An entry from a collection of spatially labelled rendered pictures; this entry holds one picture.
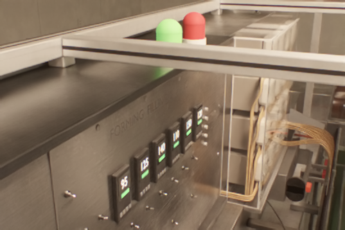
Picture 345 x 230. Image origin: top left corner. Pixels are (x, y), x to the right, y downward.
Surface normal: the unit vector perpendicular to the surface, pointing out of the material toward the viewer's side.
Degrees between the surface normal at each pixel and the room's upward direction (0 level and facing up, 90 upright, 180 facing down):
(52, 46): 90
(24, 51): 90
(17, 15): 90
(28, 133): 0
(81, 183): 90
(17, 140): 0
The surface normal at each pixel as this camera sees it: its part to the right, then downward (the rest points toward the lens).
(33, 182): 0.91, 0.14
